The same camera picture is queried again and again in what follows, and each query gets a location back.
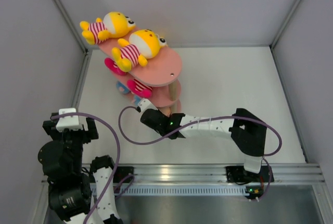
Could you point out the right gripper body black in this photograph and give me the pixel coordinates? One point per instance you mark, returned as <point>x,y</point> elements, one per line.
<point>162,131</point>

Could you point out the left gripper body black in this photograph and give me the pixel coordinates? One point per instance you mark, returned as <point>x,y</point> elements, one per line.
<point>74,138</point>

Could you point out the white pink-eared plush toy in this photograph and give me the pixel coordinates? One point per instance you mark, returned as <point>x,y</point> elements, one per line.
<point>139,89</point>

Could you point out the pink plush striped shirt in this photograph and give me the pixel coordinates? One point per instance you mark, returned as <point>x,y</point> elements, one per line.
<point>112,66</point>

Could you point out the yellow plush striped shirt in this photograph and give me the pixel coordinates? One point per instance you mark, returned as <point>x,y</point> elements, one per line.
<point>141,46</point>

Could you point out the peach-faced boy plush doll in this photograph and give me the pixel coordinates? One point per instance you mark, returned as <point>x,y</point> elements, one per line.
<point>136,99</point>

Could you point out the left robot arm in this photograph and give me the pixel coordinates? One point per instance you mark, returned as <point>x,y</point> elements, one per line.
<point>74,196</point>

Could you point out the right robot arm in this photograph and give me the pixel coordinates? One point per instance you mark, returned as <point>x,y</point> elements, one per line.
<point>246,130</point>

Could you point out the pink three-tier wooden shelf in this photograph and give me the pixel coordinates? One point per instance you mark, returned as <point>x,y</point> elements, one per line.
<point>161,73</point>

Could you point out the blue plush under shelf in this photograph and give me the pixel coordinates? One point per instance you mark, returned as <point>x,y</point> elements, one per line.
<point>122,88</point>

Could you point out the large yellow plush on shelf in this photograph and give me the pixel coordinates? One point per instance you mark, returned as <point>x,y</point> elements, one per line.
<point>113,25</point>

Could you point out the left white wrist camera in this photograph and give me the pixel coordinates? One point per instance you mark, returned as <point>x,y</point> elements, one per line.
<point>68,122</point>

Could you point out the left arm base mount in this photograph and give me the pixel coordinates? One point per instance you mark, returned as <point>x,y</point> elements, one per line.
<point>123,172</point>

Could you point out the slotted grey cable duct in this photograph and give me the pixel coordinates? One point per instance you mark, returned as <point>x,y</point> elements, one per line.
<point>182,190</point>

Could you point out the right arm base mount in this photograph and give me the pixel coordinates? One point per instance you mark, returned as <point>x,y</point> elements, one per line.
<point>238,175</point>

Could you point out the aluminium front rail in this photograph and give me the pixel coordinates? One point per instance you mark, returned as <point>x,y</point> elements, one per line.
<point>295,174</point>

